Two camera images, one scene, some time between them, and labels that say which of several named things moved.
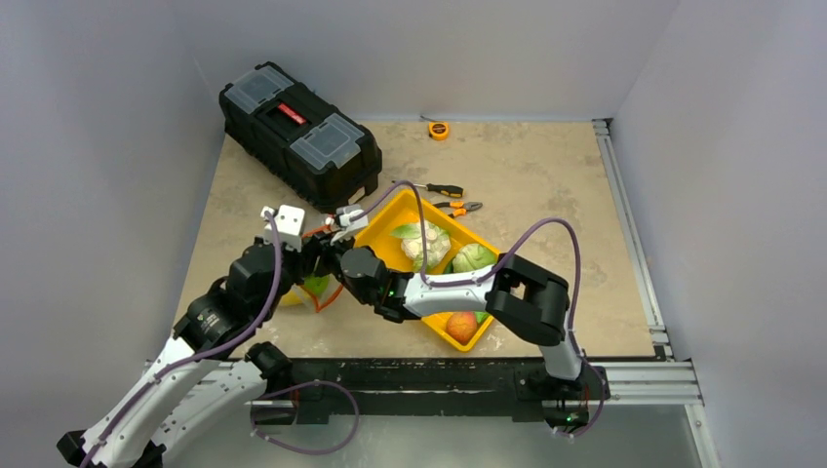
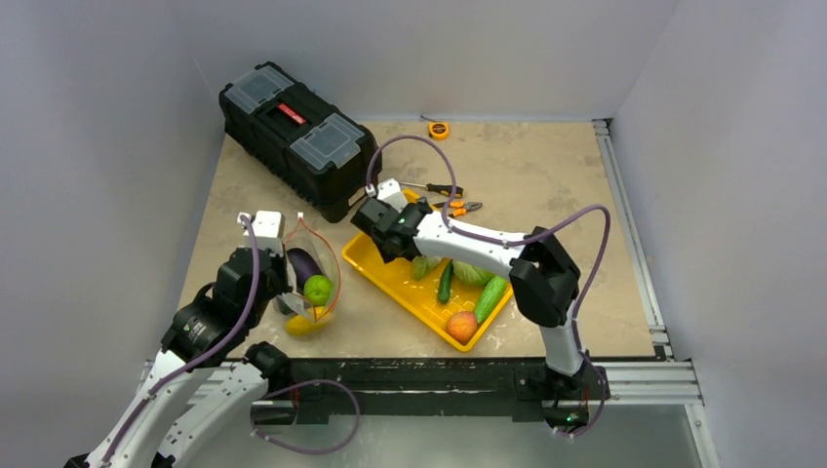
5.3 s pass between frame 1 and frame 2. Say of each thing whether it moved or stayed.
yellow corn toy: moved
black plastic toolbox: stayed
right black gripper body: moved
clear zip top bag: moved
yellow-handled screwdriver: stayed
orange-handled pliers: stayed
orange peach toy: stayed
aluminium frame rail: stayed
